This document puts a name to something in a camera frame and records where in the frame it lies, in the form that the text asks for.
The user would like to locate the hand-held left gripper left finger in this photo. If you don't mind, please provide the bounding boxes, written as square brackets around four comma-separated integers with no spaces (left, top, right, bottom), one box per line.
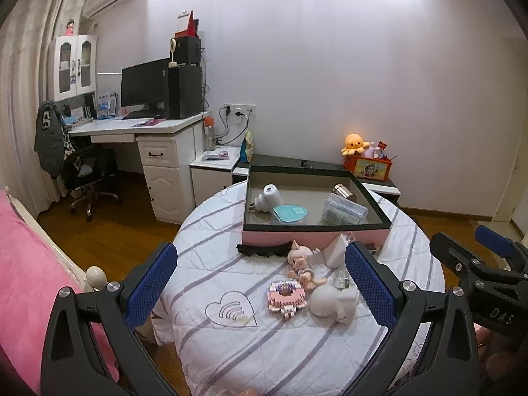
[40,241,179,396]

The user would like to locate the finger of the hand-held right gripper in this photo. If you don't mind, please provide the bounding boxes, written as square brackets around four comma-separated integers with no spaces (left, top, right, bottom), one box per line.
[430,231,502,294]
[474,225,528,275]

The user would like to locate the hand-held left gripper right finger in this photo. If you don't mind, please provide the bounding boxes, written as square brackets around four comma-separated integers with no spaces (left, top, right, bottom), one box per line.
[344,240,481,396]

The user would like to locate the white animal figurine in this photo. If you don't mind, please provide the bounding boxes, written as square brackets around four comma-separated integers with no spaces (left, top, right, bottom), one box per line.
[309,285,360,323]

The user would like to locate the white charger block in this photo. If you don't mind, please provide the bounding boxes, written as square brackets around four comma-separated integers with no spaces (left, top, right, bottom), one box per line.
[324,233,355,267]

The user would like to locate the pink pig doll figure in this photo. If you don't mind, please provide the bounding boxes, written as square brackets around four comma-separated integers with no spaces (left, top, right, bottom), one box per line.
[286,240,328,293]

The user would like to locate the clear plastic box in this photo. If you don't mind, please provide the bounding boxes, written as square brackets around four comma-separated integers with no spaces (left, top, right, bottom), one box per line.
[321,193,369,225]

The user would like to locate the pink building block figure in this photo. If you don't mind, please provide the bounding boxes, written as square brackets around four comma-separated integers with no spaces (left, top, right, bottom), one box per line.
[265,280,309,319]

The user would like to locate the rose gold metal canister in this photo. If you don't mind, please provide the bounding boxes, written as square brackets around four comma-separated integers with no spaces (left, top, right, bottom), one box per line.
[331,183,359,203]

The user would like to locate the teal oval case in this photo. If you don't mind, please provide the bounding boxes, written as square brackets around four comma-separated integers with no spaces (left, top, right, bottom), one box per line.
[272,204,310,224]

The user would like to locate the pink storage box dark rim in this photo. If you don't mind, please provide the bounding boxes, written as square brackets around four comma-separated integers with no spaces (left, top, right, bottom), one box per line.
[240,165,392,256]

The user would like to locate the black flower hair clip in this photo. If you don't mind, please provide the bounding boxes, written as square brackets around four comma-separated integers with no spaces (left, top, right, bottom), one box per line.
[236,241,293,258]

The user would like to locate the white plug-in night light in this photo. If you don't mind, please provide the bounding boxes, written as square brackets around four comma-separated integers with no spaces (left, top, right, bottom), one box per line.
[251,184,280,215]

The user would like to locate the person's right hand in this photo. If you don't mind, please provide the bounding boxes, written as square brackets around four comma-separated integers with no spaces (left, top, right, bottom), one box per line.
[476,325,528,380]

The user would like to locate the white door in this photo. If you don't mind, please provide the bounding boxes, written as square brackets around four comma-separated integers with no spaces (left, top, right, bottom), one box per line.
[493,144,528,232]

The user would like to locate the red toy box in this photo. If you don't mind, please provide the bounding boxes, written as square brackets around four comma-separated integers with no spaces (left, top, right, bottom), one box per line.
[344,150,392,182]

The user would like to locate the white nightstand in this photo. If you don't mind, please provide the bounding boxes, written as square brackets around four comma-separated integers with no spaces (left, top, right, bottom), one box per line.
[190,146,248,215]

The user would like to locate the white computer desk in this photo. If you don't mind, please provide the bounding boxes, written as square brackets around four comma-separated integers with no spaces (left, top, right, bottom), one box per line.
[66,111,209,225]

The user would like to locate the pink blanket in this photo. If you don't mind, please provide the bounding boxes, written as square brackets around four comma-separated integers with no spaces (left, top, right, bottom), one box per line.
[0,190,120,384]

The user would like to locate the black office chair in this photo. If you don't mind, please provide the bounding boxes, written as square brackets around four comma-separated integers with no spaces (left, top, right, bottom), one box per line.
[62,144,122,222]

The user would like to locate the orange octopus plush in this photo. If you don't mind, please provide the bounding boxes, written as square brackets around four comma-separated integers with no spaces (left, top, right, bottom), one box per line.
[341,133,373,157]

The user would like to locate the low cabinet dark top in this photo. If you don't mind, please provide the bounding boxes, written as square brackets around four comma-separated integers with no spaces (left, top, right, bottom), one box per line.
[233,153,402,207]

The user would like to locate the water bottle red cap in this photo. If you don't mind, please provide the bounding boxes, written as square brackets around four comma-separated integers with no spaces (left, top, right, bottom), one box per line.
[204,116,217,152]

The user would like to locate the blue yellow snack bag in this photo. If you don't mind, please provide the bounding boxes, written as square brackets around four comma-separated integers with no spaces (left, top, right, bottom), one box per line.
[240,129,255,163]

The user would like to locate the black keyboard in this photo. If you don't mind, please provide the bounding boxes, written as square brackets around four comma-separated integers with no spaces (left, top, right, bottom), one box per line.
[122,111,166,121]

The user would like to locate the grey jacket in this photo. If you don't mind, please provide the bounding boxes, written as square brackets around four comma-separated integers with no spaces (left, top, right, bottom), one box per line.
[34,100,77,178]

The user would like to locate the blue and white boxes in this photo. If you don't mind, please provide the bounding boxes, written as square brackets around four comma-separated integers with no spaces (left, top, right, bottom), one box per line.
[94,91,118,119]

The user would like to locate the black computer tower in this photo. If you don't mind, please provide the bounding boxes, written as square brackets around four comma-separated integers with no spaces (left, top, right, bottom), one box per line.
[167,65,204,119]

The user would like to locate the black computer monitor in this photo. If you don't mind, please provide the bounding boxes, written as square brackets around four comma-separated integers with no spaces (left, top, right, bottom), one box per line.
[120,58,172,118]

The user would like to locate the white hutch cabinet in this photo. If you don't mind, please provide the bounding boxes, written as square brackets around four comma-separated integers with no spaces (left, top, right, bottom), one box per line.
[47,34,98,102]

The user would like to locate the cream curtain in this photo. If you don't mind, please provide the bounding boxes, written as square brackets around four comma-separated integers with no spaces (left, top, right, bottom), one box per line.
[0,0,69,215]

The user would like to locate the black speaker box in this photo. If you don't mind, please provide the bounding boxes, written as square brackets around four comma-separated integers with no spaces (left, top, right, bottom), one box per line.
[173,36,203,67]

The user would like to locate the red paper bag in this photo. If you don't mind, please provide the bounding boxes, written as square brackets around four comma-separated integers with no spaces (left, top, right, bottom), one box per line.
[174,9,200,39]

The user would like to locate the white bed frame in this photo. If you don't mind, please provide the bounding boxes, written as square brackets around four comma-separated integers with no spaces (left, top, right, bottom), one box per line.
[4,187,108,293]

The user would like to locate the black power cables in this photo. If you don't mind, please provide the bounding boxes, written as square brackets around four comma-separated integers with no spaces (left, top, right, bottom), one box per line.
[216,107,250,147]

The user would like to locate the white wall outlet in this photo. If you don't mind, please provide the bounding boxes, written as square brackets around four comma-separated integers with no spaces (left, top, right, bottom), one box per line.
[223,103,256,118]

